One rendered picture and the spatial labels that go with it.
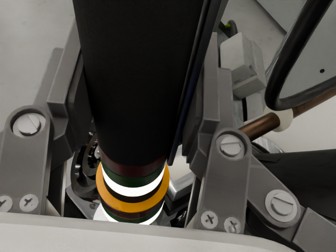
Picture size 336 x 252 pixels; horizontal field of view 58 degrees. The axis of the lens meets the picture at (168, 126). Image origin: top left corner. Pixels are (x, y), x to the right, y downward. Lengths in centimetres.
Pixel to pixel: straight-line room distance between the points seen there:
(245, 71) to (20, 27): 206
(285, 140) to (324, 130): 6
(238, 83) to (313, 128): 16
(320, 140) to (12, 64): 198
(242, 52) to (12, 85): 171
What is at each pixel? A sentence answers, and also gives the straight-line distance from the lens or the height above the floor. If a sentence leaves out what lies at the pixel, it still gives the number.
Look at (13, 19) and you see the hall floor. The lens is 255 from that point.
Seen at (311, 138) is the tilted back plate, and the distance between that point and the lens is 53.
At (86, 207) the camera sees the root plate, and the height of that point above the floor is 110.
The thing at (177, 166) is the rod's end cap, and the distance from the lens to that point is 21.
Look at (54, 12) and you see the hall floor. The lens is 255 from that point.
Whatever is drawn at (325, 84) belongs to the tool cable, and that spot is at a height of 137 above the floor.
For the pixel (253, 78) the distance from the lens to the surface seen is 59.
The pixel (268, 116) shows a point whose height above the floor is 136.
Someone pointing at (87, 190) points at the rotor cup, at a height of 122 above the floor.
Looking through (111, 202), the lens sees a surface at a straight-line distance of 18.
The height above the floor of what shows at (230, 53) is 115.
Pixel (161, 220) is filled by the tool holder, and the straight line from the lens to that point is 27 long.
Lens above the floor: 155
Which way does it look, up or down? 58 degrees down
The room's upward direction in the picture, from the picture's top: 12 degrees clockwise
